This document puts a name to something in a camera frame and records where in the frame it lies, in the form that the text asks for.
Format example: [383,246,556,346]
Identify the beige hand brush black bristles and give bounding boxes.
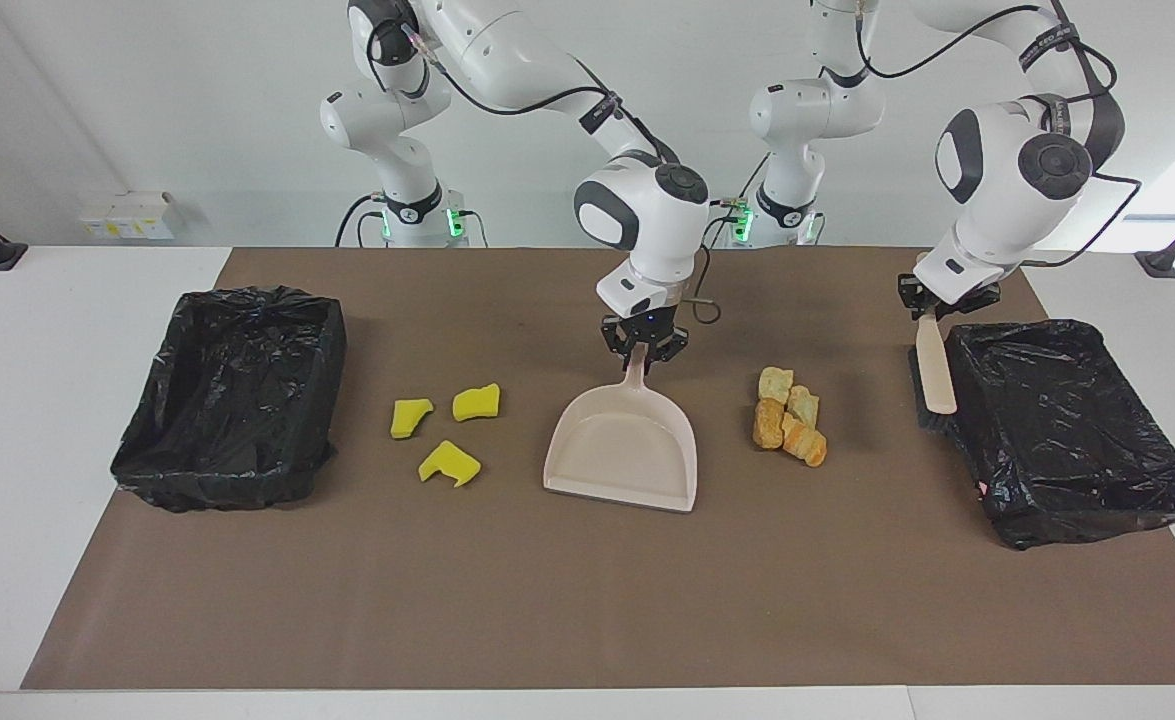
[907,250,960,433]

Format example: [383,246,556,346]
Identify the beige plastic dustpan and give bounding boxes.
[543,345,699,514]

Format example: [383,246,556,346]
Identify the brown oval bread piece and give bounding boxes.
[752,398,786,450]

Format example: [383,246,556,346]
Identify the yellow sponge piece blocky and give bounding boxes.
[452,383,501,423]

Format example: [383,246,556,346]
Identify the orange striped bread piece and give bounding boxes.
[782,415,828,468]

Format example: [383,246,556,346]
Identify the yellow sponge piece large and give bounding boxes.
[418,440,482,488]

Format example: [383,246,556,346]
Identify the yellow sponge piece notched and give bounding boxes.
[390,398,435,441]

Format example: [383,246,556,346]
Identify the black bag bin pink spot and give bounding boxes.
[925,318,1175,551]

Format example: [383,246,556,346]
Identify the black bag lined bin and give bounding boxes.
[110,286,348,513]

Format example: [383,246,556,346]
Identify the brown table mat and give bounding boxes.
[19,247,1175,691]

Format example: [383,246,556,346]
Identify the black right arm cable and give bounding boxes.
[365,15,726,326]

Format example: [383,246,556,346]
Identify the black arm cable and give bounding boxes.
[365,15,726,326]
[817,0,1144,269]

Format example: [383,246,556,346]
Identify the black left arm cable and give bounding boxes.
[817,0,1144,269]

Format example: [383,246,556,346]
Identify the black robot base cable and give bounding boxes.
[335,193,380,248]

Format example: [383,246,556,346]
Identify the white wall socket box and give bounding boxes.
[79,190,176,241]

